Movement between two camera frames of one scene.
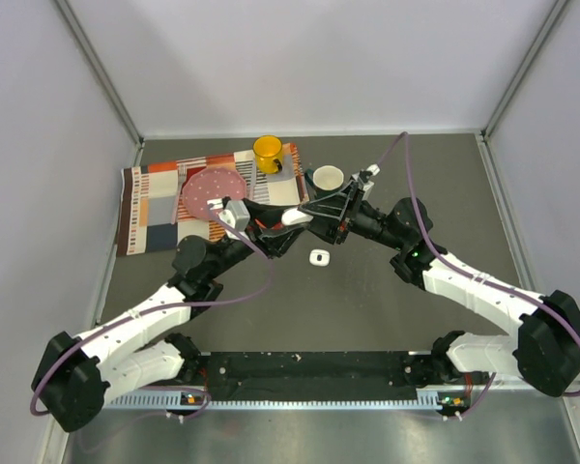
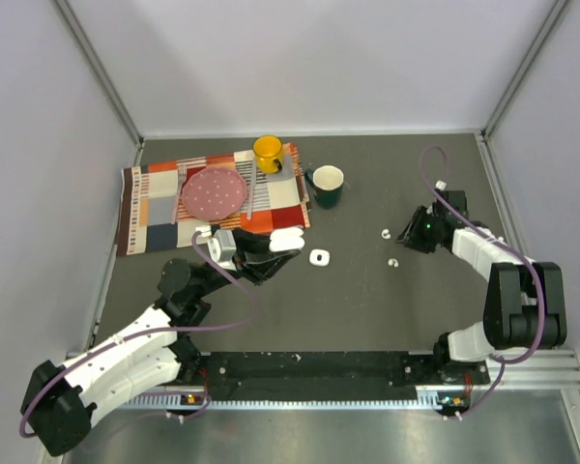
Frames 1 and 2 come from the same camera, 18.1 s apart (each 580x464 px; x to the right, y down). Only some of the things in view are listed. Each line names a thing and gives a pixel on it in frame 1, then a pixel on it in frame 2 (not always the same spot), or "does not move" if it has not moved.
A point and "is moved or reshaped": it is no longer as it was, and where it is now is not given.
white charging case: (294, 217) is moved or reshaped
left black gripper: (272, 241) → (254, 260)
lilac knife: (252, 190) does not move
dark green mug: (325, 181) does not move
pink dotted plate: (212, 184) does not move
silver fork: (182, 172) does not move
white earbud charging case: (319, 257) does not move
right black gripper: (340, 211) → (411, 233)
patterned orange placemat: (152, 216) does not move
